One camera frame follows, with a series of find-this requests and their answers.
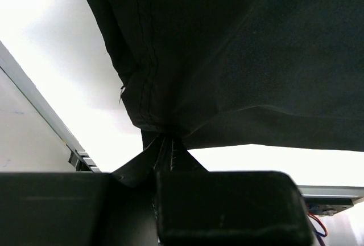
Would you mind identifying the black trousers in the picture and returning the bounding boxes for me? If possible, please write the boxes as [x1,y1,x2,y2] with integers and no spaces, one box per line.
[75,0,364,153]

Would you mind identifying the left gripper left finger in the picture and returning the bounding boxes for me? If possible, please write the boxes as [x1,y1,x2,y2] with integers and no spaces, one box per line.
[0,134,167,246]

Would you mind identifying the aluminium frame rail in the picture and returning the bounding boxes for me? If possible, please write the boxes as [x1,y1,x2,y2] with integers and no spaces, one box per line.
[1,44,100,173]

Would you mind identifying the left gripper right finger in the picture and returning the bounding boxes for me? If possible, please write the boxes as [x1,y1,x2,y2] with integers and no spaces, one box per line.
[155,136,313,246]

